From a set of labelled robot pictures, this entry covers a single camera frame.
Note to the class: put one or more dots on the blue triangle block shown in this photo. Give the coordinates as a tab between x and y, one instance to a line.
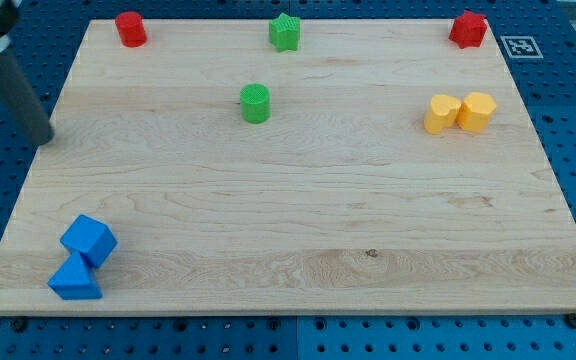
75	280

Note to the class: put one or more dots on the green cylinder block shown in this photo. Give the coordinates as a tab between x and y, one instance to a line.
255	103

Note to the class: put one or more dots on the wooden board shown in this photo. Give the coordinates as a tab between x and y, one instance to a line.
340	203

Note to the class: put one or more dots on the green star block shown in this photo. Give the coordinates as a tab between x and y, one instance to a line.
285	32

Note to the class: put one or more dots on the yellow heart block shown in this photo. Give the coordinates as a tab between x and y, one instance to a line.
441	113

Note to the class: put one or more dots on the yellow hexagon block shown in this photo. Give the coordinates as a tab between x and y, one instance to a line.
476	112

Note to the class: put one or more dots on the blue cube block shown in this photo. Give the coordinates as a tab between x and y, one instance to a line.
91	238

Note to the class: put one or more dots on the red cylinder block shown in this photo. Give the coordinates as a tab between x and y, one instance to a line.
130	28

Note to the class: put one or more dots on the white fiducial marker tag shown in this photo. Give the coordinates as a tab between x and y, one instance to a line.
521	47

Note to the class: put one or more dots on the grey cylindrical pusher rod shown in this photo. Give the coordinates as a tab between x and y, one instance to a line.
18	95

